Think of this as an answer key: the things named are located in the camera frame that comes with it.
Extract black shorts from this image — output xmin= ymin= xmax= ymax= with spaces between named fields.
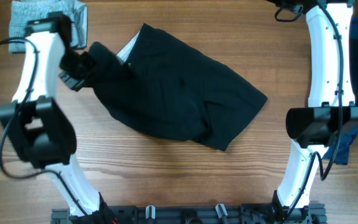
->
xmin=89 ymin=24 xmax=267 ymax=151

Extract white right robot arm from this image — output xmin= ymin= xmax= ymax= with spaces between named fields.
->
xmin=265 ymin=0 xmax=358 ymax=223

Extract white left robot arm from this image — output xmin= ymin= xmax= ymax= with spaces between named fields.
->
xmin=0 ymin=11 xmax=119 ymax=223

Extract folded light blue jeans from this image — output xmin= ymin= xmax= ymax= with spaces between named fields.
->
xmin=9 ymin=0 xmax=88 ymax=49

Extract blue garment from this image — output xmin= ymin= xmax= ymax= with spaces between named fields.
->
xmin=321 ymin=14 xmax=358 ymax=166

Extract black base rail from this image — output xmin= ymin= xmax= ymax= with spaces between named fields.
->
xmin=50 ymin=203 xmax=328 ymax=224

